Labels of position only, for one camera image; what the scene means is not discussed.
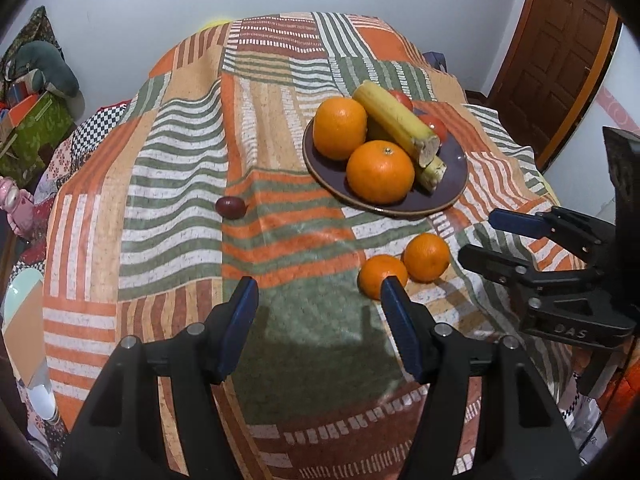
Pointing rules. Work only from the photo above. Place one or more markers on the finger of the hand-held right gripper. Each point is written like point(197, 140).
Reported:
point(550, 300)
point(515, 222)

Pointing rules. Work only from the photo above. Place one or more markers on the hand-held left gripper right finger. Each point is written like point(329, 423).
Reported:
point(402, 330)

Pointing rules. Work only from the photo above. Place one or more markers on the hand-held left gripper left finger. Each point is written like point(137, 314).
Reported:
point(237, 330)

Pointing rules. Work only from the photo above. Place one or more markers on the small mandarin orange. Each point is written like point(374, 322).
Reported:
point(383, 275)
point(426, 257)

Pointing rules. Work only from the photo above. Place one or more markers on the purple ceramic plate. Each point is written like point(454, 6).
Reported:
point(450, 180)

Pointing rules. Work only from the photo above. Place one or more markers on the yellow banana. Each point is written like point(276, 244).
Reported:
point(432, 172)
point(395, 115)

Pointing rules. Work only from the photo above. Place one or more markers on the red tomato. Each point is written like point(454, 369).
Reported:
point(402, 98)
point(435, 125)

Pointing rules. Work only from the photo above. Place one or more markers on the large orange with sticker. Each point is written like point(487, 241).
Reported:
point(381, 172)

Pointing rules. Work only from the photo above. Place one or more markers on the wardrobe with white sliding door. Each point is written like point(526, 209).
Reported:
point(590, 160)

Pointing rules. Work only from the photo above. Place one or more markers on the dark purple plum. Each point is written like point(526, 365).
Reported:
point(231, 207)

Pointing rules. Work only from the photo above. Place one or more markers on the brown wooden door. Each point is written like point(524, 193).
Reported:
point(555, 45)

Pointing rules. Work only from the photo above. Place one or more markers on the striped patchwork blanket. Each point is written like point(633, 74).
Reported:
point(175, 160)

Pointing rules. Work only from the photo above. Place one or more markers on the purple backpack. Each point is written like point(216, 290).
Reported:
point(435, 59)

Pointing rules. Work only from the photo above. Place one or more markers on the brown cardboard piece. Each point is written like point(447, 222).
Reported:
point(27, 340)

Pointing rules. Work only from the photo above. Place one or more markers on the pale green plastic container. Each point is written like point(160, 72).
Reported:
point(22, 287)

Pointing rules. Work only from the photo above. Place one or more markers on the checkered patchwork quilt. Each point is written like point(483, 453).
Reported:
point(92, 127)

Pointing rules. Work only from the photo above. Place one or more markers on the pink plastic toy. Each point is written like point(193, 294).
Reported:
point(15, 205)

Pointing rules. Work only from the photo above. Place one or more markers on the green patterned storage box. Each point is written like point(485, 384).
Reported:
point(35, 127)

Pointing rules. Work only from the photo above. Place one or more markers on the orange cardboard box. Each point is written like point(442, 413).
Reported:
point(25, 106)

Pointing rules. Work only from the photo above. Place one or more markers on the dark patterned cloth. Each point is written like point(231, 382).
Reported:
point(30, 27)

